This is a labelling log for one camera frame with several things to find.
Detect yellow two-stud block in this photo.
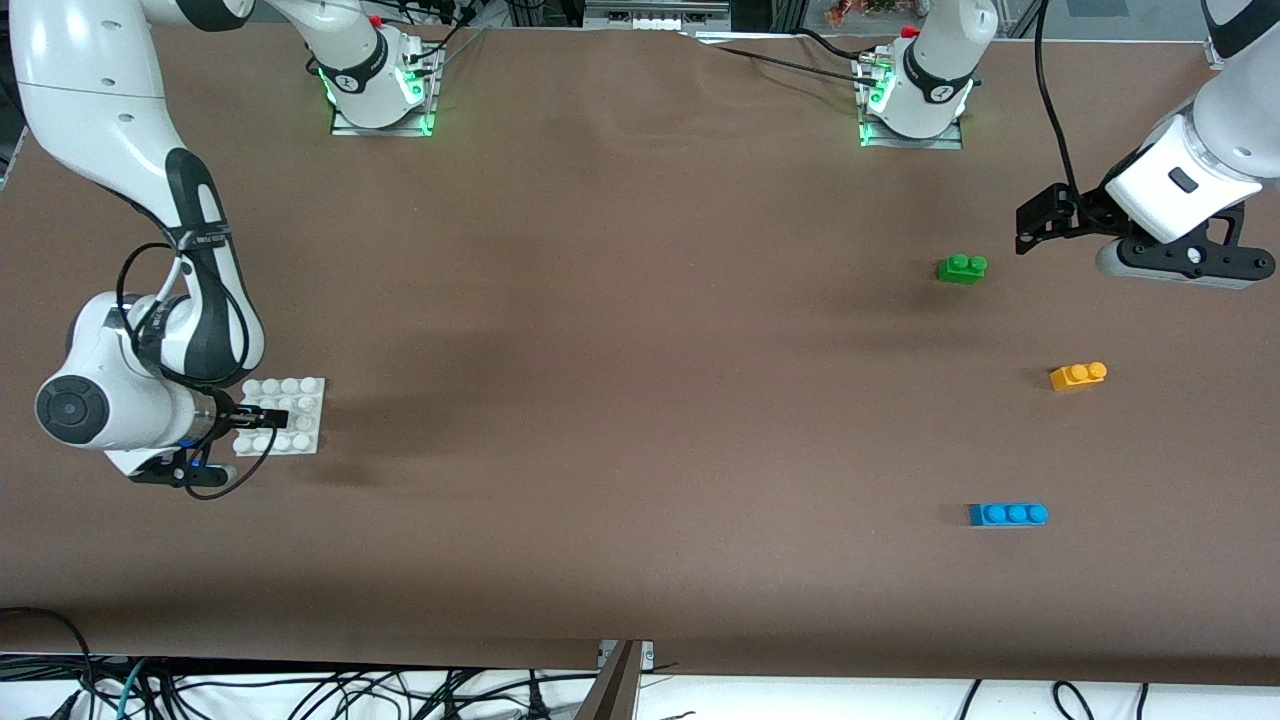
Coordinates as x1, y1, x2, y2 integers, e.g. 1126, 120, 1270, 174
1049, 361, 1109, 392

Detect black looped floor cable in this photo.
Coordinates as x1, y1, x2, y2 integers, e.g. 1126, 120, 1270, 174
0, 607, 98, 701

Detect aluminium table leg profile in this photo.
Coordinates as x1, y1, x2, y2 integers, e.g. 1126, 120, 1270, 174
575, 640, 656, 720

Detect blue three-stud block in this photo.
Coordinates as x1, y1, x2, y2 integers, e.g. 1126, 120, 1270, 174
968, 502, 1050, 528

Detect white studded base plate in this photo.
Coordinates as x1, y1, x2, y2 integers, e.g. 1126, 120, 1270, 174
232, 376, 327, 457

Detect brown table cover sheet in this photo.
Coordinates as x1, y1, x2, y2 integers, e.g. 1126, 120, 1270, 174
0, 20, 1280, 687

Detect black cable on table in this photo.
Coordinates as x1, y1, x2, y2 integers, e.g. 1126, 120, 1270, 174
700, 28, 883, 89

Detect grey metal frame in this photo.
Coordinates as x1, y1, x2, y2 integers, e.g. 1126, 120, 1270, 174
583, 0, 733, 33

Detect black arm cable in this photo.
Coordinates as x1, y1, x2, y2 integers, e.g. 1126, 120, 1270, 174
1033, 0, 1086, 216
115, 240, 279, 501

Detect teal floor cable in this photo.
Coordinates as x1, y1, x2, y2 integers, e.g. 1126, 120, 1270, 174
113, 658, 151, 720

